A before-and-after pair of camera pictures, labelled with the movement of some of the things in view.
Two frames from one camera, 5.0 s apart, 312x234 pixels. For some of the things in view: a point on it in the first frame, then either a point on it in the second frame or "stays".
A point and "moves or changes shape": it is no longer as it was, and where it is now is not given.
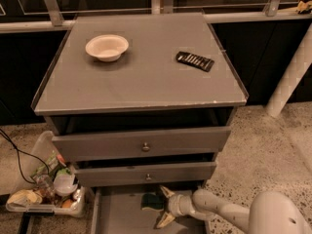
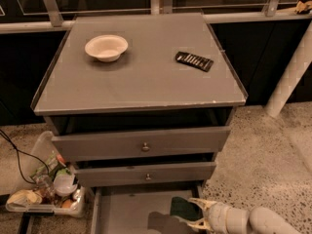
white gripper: [175, 205] -> [218, 216]
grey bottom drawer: [118, 210] stays
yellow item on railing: [303, 6] stays
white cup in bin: [63, 184] stays
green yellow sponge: [153, 201] moves or changes shape
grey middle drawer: [145, 174] stays
